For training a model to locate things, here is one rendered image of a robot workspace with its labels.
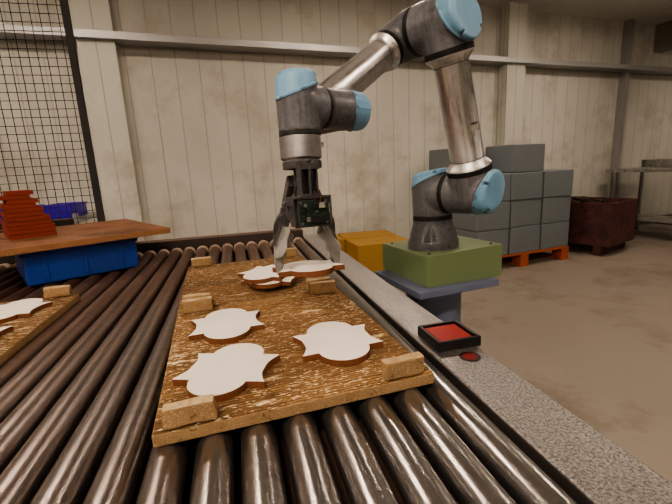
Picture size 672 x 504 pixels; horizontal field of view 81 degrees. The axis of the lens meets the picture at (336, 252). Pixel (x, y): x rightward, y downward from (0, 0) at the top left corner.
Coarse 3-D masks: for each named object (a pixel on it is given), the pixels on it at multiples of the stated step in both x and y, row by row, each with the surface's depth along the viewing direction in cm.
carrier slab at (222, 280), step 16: (192, 272) 113; (208, 272) 113; (224, 272) 112; (240, 272) 111; (192, 288) 97; (208, 288) 97; (224, 288) 96; (240, 288) 95; (288, 288) 94; (304, 288) 93; (336, 288) 92; (224, 304) 85
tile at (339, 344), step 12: (324, 324) 68; (336, 324) 68; (348, 324) 68; (300, 336) 64; (312, 336) 63; (324, 336) 63; (336, 336) 63; (348, 336) 63; (360, 336) 63; (312, 348) 59; (324, 348) 59; (336, 348) 59; (348, 348) 59; (360, 348) 58; (372, 348) 60; (312, 360) 58; (324, 360) 57; (336, 360) 56; (348, 360) 55; (360, 360) 56
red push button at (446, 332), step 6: (450, 324) 70; (432, 330) 68; (438, 330) 68; (444, 330) 68; (450, 330) 68; (456, 330) 67; (462, 330) 67; (438, 336) 65; (444, 336) 65; (450, 336) 65; (456, 336) 65; (462, 336) 65; (468, 336) 65
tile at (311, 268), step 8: (288, 264) 80; (296, 264) 79; (304, 264) 78; (312, 264) 77; (320, 264) 76; (328, 264) 75; (336, 264) 74; (344, 264) 75; (280, 272) 71; (288, 272) 72; (296, 272) 70; (304, 272) 70; (312, 272) 69; (320, 272) 70; (328, 272) 71
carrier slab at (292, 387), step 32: (288, 320) 74; (320, 320) 73; (352, 320) 72; (192, 352) 62; (288, 352) 61; (384, 352) 59; (288, 384) 52; (320, 384) 51; (352, 384) 51; (384, 384) 51; (416, 384) 52; (160, 416) 46; (224, 416) 46; (256, 416) 46; (288, 416) 47
